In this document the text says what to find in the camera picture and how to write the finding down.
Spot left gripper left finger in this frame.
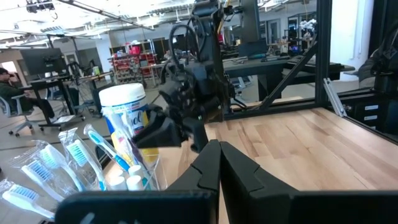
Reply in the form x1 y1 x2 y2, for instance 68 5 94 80
54 139 221 224

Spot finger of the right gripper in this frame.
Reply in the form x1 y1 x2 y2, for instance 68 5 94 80
133 108 208 153
146 104 165 124

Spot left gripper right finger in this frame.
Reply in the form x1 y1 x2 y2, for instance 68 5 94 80
221 141 398 224

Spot purple toothbrush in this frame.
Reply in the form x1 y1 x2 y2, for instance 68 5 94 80
124 108 144 167

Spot orange toothbrush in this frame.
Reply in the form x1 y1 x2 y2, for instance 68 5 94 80
101 105 141 166

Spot blue toothbrush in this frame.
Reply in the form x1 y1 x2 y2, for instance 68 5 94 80
32 139 86 192
83 123 133 172
58 126 108 192
9 149 68 203
0 179 56 220

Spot Lysol wipes canister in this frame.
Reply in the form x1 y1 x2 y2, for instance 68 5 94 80
98 83 160 163

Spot clear plastic cup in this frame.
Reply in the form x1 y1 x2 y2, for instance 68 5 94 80
102 152 169 191

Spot red parts shelf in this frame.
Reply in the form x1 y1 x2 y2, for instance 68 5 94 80
110 43 157 84

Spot black standing desk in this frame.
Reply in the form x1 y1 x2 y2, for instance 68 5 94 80
29 77 85 128

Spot silver aluminium brace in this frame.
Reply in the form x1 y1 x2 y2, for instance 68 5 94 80
322 77 348 118

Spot black cabinet white labels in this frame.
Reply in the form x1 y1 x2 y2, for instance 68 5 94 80
348 90 398 134

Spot black monitor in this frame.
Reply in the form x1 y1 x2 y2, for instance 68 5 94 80
20 47 68 77

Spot grey office chair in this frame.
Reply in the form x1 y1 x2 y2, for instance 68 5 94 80
0 94 35 138

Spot person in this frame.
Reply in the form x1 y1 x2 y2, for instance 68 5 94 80
357 24 398 94
0 67 53 124

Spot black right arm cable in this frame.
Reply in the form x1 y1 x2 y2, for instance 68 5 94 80
169 23 200 71

